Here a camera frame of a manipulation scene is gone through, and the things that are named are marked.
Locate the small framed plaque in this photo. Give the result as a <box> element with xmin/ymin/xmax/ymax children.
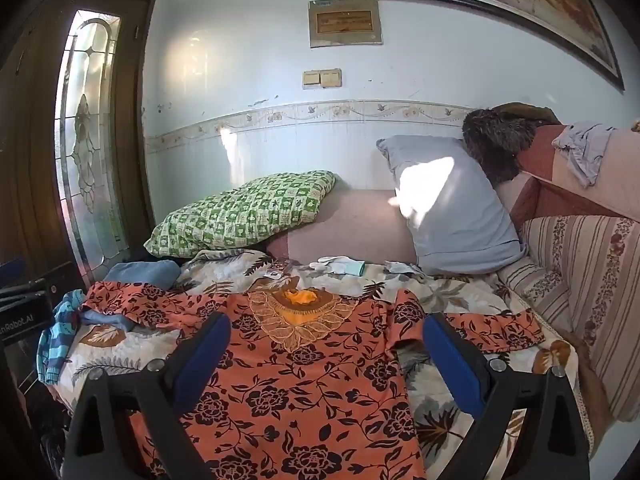
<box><xmin>308</xmin><ymin>0</ymin><xmax>383</xmax><ymax>48</ymax></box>

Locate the stained glass window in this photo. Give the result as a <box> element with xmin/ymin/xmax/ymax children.
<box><xmin>54</xmin><ymin>9</ymin><xmax>131</xmax><ymax>272</ymax></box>

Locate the brown cloth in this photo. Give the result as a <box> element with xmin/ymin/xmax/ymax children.
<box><xmin>492</xmin><ymin>102</ymin><xmax>561</xmax><ymax>126</ymax></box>

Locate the lilac garment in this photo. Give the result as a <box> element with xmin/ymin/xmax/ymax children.
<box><xmin>551</xmin><ymin>122</ymin><xmax>618</xmax><ymax>188</ymax></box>

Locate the stained glass door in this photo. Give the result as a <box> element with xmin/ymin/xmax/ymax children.
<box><xmin>0</xmin><ymin>0</ymin><xmax>163</xmax><ymax>286</ymax></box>

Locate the blue pillow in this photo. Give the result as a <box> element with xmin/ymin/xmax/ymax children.
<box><xmin>102</xmin><ymin>261</ymin><xmax>182</xmax><ymax>292</ymax></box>

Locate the orange black floral shirt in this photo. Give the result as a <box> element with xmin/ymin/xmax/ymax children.
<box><xmin>82</xmin><ymin>280</ymin><xmax>546</xmax><ymax>480</ymax></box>

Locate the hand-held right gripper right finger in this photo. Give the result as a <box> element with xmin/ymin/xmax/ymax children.
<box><xmin>422</xmin><ymin>311</ymin><xmax>593</xmax><ymax>480</ymax></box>

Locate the green checkered pillow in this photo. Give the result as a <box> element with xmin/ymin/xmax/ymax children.
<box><xmin>144</xmin><ymin>170</ymin><xmax>337</xmax><ymax>257</ymax></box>

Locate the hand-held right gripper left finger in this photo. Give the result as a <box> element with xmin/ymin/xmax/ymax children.
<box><xmin>60</xmin><ymin>311</ymin><xmax>233</xmax><ymax>480</ymax></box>

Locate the light grey pillow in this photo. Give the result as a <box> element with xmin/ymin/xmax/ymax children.
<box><xmin>376</xmin><ymin>135</ymin><xmax>528</xmax><ymax>277</ymax></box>

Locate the blue striped garment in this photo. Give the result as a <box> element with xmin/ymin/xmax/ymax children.
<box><xmin>37</xmin><ymin>289</ymin><xmax>136</xmax><ymax>386</ymax></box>

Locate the small white tag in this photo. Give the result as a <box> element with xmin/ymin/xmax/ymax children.
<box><xmin>267</xmin><ymin>260</ymin><xmax>296</xmax><ymax>282</ymax></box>

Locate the cream leaf print blanket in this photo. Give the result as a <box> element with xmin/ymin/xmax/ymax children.
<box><xmin>50</xmin><ymin>247</ymin><xmax>596</xmax><ymax>480</ymax></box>

